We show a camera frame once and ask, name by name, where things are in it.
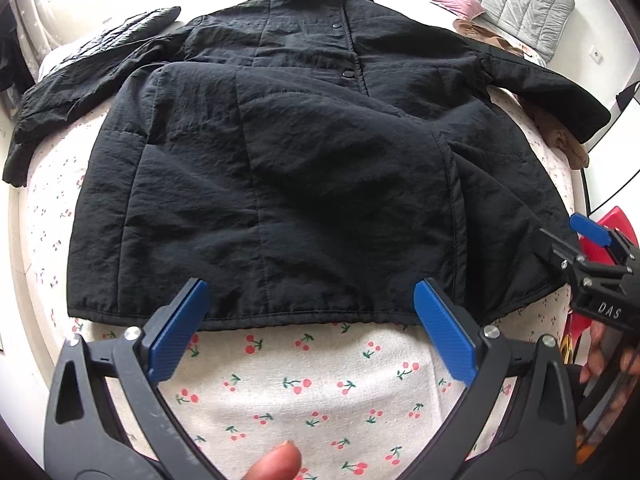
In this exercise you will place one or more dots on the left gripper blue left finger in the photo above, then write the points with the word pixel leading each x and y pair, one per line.
pixel 83 435

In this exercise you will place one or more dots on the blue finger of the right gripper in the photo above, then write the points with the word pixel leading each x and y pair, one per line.
pixel 592 238
pixel 554 251

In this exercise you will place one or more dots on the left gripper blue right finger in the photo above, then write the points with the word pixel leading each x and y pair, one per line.
pixel 536 437

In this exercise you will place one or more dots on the large black padded coat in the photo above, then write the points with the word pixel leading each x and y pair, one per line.
pixel 311 160

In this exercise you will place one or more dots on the person's right hand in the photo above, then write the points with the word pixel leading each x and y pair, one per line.
pixel 596 361

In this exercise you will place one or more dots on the person's left hand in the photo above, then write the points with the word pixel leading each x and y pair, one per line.
pixel 281 463

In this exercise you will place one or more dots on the red plastic stool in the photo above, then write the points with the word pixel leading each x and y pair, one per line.
pixel 577 324

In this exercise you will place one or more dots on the brown garment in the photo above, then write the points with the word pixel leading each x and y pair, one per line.
pixel 554 133

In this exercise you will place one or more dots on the black quilted puffer jacket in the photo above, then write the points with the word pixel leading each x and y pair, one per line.
pixel 139 27

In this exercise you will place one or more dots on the white wall socket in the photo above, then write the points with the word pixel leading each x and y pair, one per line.
pixel 595 55

